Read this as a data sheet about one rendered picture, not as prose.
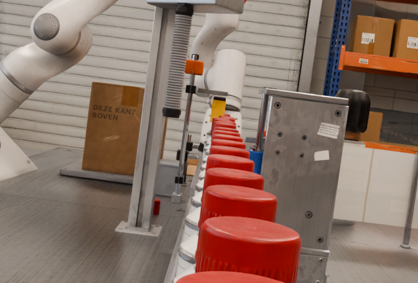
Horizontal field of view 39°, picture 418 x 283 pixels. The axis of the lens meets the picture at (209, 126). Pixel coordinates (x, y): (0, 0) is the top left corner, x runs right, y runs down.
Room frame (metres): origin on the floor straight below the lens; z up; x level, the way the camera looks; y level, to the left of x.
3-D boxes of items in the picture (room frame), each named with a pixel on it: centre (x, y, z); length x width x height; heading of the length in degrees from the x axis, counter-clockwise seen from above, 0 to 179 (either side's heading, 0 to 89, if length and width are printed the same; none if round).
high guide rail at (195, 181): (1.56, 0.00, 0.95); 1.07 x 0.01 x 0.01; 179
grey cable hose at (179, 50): (1.11, 0.07, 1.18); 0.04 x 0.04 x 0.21
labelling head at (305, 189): (0.85, -0.12, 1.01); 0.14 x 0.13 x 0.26; 179
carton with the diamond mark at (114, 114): (1.96, 0.26, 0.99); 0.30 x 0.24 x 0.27; 5
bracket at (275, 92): (0.85, -0.12, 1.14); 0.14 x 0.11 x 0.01; 179
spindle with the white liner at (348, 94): (1.34, -0.31, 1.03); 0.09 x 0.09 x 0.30
